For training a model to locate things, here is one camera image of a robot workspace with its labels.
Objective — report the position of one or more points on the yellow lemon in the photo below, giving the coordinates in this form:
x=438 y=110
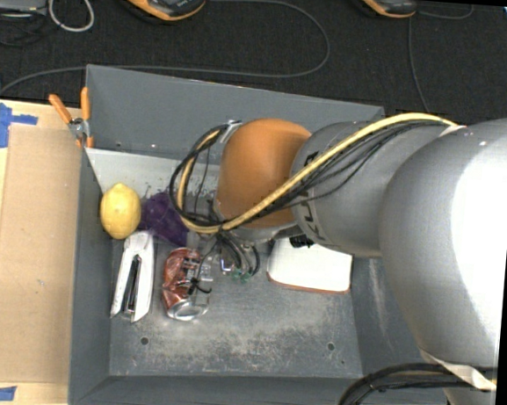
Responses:
x=120 y=211

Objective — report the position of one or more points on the white flat block brown edge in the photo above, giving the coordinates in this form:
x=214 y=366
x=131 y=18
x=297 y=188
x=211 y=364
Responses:
x=309 y=268

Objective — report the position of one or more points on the white stapler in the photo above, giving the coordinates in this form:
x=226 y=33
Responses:
x=141 y=271

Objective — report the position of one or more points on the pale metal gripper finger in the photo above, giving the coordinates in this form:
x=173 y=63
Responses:
x=205 y=281
x=191 y=267

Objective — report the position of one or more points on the black cylinder on white bracket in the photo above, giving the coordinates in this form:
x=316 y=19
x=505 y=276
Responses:
x=301 y=240

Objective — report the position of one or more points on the brown cardboard board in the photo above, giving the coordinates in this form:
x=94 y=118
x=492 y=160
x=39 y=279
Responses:
x=32 y=257

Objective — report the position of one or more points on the crushed red drink can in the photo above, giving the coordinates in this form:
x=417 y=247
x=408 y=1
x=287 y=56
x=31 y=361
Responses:
x=175 y=294

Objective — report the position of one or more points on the grey metal bin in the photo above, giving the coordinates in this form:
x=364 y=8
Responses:
x=260 y=330

